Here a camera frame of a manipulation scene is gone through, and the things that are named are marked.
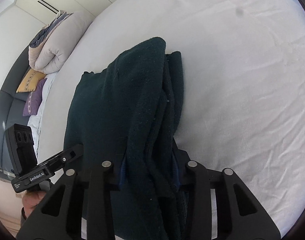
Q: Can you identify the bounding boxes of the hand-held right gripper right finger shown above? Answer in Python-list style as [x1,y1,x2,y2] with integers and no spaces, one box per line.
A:
[171,142,281,240]

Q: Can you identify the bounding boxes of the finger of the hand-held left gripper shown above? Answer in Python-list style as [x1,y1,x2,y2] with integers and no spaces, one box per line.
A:
[51,144,84,167]

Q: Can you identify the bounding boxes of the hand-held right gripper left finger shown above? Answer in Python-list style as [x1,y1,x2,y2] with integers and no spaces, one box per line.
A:
[16,159,129,240]

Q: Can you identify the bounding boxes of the dark green knitted garment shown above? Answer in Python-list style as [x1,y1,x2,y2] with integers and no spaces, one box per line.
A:
[63,36,193,240]

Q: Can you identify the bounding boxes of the person's left hand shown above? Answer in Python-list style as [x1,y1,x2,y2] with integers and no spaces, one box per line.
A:
[22,191,47,218]

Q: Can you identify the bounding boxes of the grey padded headboard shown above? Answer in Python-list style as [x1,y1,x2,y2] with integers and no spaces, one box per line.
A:
[0,45,30,180]

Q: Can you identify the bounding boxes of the purple patterned pillow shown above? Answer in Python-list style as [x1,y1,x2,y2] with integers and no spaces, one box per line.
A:
[23,78,48,117]

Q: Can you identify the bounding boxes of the yellow patterned pillow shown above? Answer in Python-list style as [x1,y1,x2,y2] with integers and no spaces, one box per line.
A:
[16,69,47,93]

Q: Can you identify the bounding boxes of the bed with white sheet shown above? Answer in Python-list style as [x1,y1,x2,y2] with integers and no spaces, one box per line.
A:
[36,0,305,240]

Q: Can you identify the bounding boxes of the folded beige duvet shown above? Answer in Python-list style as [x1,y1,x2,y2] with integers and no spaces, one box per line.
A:
[28,10,95,74]

